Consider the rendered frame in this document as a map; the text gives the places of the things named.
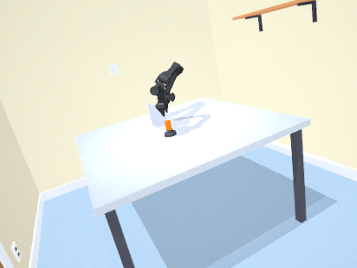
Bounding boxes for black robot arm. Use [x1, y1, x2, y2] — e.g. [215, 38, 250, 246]
[150, 62, 184, 101]

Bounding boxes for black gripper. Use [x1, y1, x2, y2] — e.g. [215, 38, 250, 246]
[155, 92, 170, 117]

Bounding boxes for orange knob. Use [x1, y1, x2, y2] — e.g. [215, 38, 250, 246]
[165, 120, 172, 130]

